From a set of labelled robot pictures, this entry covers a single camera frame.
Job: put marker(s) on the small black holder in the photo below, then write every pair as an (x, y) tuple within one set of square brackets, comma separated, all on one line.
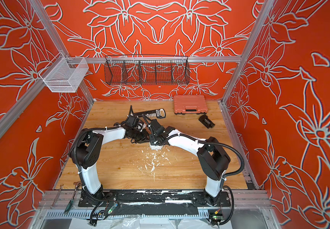
[(206, 121)]

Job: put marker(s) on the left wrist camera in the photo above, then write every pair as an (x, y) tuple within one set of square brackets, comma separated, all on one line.
[(132, 122)]

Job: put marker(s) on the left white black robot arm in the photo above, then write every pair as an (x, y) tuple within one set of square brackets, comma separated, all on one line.
[(85, 153)]

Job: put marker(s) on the black wire wall basket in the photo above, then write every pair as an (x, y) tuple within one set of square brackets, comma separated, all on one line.
[(146, 70)]

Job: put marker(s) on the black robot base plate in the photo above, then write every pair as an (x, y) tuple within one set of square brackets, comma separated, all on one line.
[(196, 198)]

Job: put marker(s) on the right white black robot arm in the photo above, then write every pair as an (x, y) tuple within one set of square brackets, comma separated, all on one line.
[(211, 154)]

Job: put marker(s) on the red plastic tool case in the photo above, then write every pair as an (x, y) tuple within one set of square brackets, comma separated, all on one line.
[(189, 104)]

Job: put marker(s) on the white alarm device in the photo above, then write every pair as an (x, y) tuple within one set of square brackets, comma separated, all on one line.
[(155, 147)]

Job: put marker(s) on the green handled screwdriver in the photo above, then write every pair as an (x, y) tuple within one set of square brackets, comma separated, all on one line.
[(70, 204)]

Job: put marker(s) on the white wire mesh basket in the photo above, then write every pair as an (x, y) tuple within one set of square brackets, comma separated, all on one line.
[(62, 76)]

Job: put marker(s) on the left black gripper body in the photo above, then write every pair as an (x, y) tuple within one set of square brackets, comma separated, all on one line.
[(139, 137)]

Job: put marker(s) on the black white hand tool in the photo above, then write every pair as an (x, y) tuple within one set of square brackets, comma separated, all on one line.
[(157, 113)]

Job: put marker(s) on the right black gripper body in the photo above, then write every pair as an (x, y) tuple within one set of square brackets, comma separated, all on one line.
[(156, 138)]

